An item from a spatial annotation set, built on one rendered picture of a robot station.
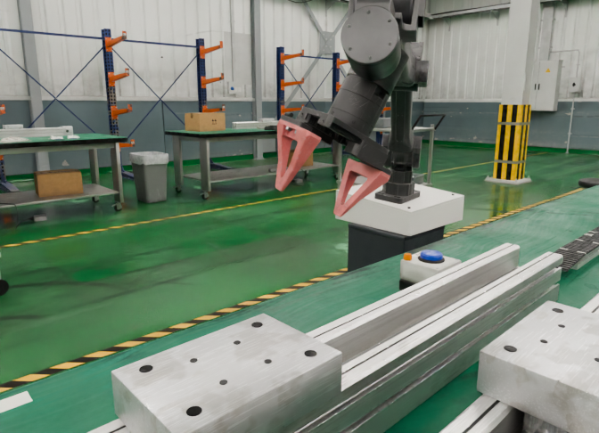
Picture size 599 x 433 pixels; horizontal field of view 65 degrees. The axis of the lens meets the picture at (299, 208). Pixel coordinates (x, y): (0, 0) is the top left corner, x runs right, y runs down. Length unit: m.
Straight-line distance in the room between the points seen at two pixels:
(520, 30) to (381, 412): 7.08
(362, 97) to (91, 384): 0.47
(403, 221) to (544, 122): 11.50
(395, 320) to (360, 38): 0.35
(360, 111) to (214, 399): 0.34
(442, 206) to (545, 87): 11.13
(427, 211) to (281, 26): 9.24
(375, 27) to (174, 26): 8.49
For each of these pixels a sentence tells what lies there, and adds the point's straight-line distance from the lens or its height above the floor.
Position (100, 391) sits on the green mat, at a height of 0.78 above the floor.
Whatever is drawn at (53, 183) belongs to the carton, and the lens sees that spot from 5.27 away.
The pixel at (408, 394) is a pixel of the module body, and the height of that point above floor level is 0.81.
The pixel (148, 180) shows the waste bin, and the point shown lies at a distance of 5.59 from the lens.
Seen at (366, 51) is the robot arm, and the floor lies 1.17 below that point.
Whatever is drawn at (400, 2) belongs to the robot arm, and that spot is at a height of 1.23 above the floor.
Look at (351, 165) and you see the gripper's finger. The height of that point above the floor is 1.04.
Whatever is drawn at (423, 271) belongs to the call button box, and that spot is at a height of 0.83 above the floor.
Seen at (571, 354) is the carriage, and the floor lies 0.90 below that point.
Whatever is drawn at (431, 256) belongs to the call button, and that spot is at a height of 0.85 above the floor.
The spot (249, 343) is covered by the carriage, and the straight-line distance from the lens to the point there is 0.45.
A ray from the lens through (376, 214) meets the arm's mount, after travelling 1.32.
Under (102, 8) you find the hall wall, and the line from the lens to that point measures 8.48.
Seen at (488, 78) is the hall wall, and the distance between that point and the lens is 13.29.
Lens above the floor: 1.12
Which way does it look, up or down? 13 degrees down
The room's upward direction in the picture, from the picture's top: straight up
